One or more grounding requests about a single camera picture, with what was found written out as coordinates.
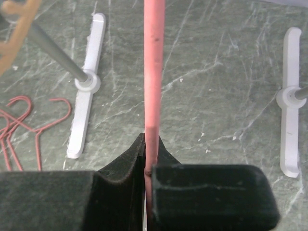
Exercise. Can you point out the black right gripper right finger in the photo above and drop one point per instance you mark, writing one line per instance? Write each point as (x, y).
(195, 197)

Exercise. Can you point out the peach plastic hanger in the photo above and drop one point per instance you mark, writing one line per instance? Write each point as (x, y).
(25, 13)

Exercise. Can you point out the silver clothes rack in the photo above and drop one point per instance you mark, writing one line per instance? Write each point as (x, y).
(290, 98)

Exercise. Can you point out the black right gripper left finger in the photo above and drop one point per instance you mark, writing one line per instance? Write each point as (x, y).
(109, 199)

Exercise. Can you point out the pink wire hanger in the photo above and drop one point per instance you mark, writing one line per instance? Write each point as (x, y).
(154, 23)
(7, 131)
(38, 131)

